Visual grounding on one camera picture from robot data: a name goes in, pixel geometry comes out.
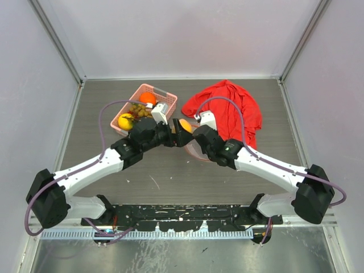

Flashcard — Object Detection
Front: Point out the yellow orange peach fruit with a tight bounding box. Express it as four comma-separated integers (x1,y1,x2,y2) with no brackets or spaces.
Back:
171,118,193,134

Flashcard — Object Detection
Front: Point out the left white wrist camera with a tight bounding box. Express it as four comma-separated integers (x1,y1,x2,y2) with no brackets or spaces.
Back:
151,102,168,125

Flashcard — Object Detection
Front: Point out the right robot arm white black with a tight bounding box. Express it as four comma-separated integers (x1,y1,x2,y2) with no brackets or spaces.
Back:
193,125,335,224

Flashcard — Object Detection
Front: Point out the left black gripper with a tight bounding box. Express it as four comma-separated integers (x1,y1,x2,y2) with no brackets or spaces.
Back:
142,118,193,152

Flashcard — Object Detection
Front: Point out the pink plastic basket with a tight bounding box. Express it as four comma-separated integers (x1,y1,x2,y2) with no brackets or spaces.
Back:
110,84,177,136

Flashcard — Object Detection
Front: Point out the clear zip top bag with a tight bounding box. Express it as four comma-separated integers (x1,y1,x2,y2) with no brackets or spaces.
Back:
184,139,210,162

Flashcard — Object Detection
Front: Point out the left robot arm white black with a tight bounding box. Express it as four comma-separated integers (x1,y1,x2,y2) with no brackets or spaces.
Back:
26,118,193,229

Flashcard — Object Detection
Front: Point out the white slotted cable duct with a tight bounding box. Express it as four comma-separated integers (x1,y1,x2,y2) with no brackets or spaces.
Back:
40,229,254,240

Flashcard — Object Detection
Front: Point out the yellow lemon fruit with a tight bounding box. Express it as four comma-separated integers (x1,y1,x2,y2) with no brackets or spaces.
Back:
118,113,134,131

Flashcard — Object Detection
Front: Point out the orange tangerine fruit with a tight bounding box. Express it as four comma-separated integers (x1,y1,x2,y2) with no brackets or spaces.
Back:
139,92,156,106

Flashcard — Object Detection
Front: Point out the red cloth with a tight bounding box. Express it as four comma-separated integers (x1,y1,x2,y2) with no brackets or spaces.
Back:
181,80,262,149

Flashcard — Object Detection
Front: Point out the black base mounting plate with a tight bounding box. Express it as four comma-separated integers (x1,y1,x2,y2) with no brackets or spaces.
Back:
91,205,268,232

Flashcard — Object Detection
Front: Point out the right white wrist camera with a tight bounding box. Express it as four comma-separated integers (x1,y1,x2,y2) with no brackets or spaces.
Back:
194,110,217,130

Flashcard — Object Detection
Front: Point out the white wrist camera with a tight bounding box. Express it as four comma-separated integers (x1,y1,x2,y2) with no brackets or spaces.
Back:
151,102,168,125
194,110,217,130

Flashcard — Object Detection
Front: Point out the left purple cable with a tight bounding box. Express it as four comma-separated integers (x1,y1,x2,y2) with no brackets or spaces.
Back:
24,101,154,245

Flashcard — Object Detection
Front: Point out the brown longan bunch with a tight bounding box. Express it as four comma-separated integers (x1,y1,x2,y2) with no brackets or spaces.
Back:
128,104,152,119

